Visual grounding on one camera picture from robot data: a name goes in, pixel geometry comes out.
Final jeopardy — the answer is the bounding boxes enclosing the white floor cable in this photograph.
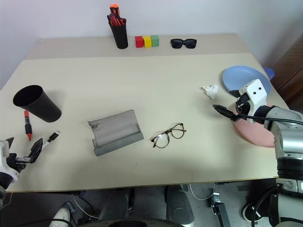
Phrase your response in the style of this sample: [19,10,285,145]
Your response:
[188,182,215,201]

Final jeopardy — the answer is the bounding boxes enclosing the blue round lid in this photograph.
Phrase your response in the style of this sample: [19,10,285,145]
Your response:
[263,67,276,81]

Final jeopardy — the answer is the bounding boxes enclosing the black shoe with white sole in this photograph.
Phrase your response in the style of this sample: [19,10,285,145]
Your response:
[241,201,264,222]

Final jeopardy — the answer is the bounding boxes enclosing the red marker with black grip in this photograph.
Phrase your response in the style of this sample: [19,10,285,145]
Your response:
[23,110,33,141]

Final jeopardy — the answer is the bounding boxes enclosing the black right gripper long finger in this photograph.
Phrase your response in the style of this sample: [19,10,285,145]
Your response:
[212,104,239,122]

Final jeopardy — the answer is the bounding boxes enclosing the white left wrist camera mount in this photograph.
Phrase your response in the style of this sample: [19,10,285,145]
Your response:
[0,140,20,183]

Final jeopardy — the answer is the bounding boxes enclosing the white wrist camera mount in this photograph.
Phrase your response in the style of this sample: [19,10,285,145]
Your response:
[0,140,20,183]
[238,79,270,124]

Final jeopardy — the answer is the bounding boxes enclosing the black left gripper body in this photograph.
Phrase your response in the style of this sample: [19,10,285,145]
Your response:
[9,153,33,170]

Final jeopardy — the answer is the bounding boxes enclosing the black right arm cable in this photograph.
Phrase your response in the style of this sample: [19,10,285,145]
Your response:
[235,104,303,126]

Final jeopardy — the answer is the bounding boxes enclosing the empty black plastic cup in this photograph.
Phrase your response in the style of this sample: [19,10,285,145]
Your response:
[12,85,62,123]

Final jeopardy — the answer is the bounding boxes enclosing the brown wooden door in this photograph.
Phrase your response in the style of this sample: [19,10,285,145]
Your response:
[269,28,303,112]

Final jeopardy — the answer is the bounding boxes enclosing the dark rounded shape under table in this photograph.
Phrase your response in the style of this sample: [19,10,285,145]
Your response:
[164,184,195,225]
[97,188,133,224]

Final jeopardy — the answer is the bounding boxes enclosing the pink plate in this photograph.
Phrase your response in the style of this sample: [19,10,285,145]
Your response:
[233,103,276,148]

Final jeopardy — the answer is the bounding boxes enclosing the black cup holding markers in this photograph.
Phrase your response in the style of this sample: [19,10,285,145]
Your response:
[109,23,129,50]

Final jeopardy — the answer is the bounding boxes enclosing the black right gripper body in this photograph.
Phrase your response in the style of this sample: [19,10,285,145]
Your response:
[235,93,252,119]

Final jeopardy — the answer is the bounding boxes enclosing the black metal bracket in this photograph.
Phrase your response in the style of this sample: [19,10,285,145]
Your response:
[210,192,232,227]

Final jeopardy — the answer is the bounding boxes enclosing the tortoiseshell eyeglasses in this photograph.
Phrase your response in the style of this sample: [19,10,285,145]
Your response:
[151,122,187,149]

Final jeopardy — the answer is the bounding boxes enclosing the black sunglasses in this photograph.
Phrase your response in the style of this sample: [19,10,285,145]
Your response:
[170,38,198,50]

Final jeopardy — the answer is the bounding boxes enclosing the white marker with black cap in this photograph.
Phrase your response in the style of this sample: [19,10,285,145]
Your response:
[39,130,61,152]

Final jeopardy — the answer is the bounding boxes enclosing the open grey glasses case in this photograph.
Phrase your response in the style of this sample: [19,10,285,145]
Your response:
[87,109,145,157]

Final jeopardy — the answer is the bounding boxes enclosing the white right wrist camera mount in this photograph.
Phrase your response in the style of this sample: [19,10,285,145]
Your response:
[238,79,270,124]

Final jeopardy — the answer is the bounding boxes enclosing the light blue plate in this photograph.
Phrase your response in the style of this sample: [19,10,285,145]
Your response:
[222,65,272,96]

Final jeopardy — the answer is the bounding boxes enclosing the crumpled white tissue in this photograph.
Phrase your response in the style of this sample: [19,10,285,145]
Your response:
[202,83,219,100]

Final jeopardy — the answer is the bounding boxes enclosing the red wooden block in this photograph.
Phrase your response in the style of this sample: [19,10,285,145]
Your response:
[134,35,144,49]

